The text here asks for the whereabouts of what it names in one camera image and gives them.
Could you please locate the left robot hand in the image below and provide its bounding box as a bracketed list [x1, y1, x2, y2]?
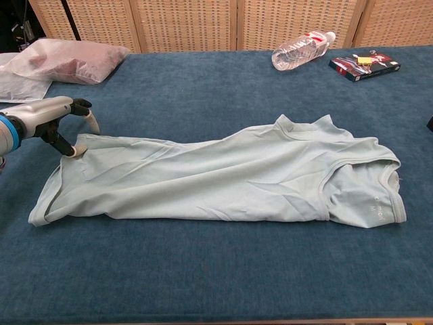
[1, 95, 101, 159]

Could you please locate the light green t-shirt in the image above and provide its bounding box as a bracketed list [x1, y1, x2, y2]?
[27, 114, 407, 228]

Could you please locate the plastic bag with red garment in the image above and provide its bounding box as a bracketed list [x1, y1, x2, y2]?
[5, 37, 131, 85]

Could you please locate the woven wooden folding screen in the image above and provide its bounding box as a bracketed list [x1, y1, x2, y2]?
[28, 0, 433, 54]

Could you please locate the blue felt table cover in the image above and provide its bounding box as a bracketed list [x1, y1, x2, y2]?
[0, 45, 433, 322]

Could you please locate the clear plastic water bottle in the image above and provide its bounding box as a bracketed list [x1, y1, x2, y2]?
[271, 29, 336, 72]

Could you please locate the dark printed flat box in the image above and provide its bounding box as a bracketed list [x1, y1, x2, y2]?
[328, 50, 402, 83]

